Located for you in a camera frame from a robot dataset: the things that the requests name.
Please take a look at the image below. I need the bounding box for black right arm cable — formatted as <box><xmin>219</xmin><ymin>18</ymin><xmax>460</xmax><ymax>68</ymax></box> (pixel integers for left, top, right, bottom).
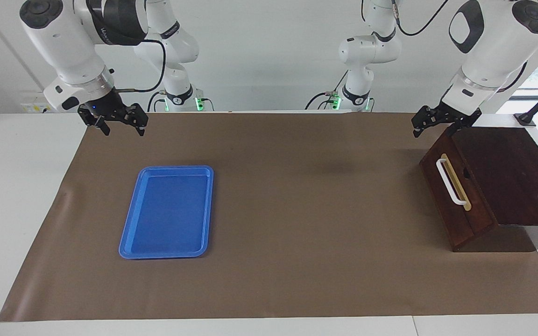
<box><xmin>110</xmin><ymin>39</ymin><xmax>167</xmax><ymax>93</ymax></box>

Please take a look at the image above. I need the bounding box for black base cable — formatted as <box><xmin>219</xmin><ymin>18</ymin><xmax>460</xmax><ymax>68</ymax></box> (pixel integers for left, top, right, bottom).
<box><xmin>304</xmin><ymin>70</ymin><xmax>348</xmax><ymax>111</ymax></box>
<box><xmin>147</xmin><ymin>91</ymin><xmax>167</xmax><ymax>112</ymax></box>

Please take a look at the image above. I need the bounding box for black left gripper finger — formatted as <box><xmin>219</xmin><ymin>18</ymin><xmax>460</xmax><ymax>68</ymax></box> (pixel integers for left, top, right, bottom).
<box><xmin>447</xmin><ymin>122</ymin><xmax>477</xmax><ymax>138</ymax></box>
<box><xmin>411</xmin><ymin>106</ymin><xmax>442</xmax><ymax>138</ymax></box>

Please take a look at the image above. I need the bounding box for dark wooden drawer cabinet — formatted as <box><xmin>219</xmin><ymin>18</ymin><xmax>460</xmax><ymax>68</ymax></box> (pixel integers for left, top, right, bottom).
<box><xmin>421</xmin><ymin>133</ymin><xmax>497</xmax><ymax>249</ymax></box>

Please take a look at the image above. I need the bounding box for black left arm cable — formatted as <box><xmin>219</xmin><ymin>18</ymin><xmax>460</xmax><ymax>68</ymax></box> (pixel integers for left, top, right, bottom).
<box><xmin>390</xmin><ymin>0</ymin><xmax>538</xmax><ymax>93</ymax></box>

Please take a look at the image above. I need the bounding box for brown table mat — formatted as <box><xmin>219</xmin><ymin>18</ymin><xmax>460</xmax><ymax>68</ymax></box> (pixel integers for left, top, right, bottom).
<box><xmin>0</xmin><ymin>112</ymin><xmax>538</xmax><ymax>322</ymax></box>

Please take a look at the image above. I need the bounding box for blue plastic tray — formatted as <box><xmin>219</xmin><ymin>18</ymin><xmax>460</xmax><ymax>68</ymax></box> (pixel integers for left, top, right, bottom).
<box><xmin>119</xmin><ymin>165</ymin><xmax>214</xmax><ymax>260</ymax></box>

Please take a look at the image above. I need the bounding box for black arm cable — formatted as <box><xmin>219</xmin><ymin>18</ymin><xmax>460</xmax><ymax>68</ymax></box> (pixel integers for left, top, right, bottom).
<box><xmin>390</xmin><ymin>0</ymin><xmax>538</xmax><ymax>93</ymax></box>
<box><xmin>110</xmin><ymin>39</ymin><xmax>167</xmax><ymax>93</ymax></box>

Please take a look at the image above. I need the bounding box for white wall socket box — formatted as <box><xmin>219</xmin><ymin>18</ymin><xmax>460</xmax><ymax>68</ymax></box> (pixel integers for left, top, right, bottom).
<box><xmin>21</xmin><ymin>91</ymin><xmax>67</xmax><ymax>113</ymax></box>

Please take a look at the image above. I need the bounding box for white drawer handle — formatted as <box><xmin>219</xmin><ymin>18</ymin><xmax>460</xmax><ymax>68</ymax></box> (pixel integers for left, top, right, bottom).
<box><xmin>436</xmin><ymin>158</ymin><xmax>468</xmax><ymax>206</ymax></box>

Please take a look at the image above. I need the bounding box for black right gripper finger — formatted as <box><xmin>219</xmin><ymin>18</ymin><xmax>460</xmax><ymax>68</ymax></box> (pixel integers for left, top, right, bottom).
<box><xmin>91</xmin><ymin>114</ymin><xmax>111</xmax><ymax>137</ymax></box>
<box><xmin>127</xmin><ymin>105</ymin><xmax>148</xmax><ymax>137</ymax></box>

